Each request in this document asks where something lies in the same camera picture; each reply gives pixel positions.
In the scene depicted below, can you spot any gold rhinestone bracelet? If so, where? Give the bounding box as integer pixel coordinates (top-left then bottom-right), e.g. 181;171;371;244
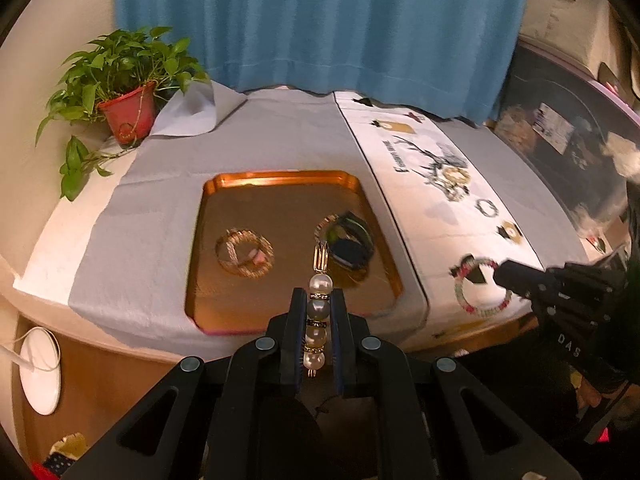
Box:
215;227;276;278

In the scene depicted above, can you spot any black smartwatch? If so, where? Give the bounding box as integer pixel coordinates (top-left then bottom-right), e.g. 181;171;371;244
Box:
325;212;376;273

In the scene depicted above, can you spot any grey tablecloth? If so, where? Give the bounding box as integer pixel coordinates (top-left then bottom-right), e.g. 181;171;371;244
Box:
67;80;586;346

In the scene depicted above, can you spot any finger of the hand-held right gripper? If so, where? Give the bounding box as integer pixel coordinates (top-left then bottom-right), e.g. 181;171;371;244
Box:
492;259;613;311
562;246;630;286

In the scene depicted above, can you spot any copper metal tray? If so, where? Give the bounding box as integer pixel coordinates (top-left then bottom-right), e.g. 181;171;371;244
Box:
185;170;403;336

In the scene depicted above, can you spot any black ring pearl bracelet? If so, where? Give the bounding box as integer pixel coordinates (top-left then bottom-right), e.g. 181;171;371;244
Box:
440;180;471;202

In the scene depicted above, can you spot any multicolour bead bracelet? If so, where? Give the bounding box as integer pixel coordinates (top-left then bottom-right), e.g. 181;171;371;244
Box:
450;255;513;317

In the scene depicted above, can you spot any red plant pot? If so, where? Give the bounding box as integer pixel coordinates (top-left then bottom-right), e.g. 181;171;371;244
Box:
96;81;157;143

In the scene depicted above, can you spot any pearl hair clip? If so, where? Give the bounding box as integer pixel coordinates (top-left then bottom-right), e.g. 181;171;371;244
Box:
304;241;335;378

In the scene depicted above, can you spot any clear bead bracelet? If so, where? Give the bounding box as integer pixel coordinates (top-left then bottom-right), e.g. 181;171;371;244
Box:
314;214;351;246

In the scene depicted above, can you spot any dark storage box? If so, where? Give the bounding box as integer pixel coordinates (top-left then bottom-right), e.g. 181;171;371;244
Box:
492;40;640;261

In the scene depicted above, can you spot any cream fabric box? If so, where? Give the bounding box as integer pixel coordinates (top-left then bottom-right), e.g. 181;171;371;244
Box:
517;0;626;76

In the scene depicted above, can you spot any green potted plant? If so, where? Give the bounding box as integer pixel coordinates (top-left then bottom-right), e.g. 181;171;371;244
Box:
35;26;211;202

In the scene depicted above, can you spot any white printed table runner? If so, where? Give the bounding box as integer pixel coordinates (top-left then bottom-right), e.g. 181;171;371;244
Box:
334;91;546;346

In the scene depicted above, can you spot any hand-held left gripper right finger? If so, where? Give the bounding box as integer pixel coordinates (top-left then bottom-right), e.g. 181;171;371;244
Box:
330;288;583;480

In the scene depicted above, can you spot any blue curtain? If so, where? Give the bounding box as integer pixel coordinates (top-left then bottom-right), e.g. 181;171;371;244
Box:
115;0;533;121

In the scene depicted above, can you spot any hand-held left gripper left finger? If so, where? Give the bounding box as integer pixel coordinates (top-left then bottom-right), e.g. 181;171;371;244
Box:
60;287;308;480

